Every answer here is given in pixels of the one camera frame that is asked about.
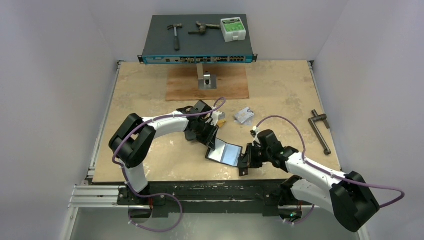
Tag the black card holder wallet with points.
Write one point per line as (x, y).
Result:
(224, 153)

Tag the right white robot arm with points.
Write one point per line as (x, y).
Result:
(345, 195)

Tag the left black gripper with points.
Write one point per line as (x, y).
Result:
(210, 141)

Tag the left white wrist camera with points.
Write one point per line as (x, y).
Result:
(217, 115)

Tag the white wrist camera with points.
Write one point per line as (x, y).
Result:
(217, 115)
(255, 131)

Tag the metal stand bracket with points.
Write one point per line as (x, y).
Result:
(206, 80)

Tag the white green plastic box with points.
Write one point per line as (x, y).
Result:
(233, 29)

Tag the blue network switch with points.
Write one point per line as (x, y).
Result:
(209, 48)

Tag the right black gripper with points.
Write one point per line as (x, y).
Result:
(250, 158)

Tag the wooden board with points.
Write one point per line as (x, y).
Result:
(183, 83)

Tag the silver card stack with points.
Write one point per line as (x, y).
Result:
(244, 116)

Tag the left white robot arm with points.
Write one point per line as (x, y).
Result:
(132, 141)

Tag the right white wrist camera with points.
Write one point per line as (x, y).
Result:
(255, 131)

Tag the rusty pliers tool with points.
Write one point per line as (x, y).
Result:
(203, 27)

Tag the gold VIP card stack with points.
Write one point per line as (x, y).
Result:
(221, 123)

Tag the small hammer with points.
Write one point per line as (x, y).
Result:
(176, 41)

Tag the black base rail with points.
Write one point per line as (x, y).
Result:
(268, 198)

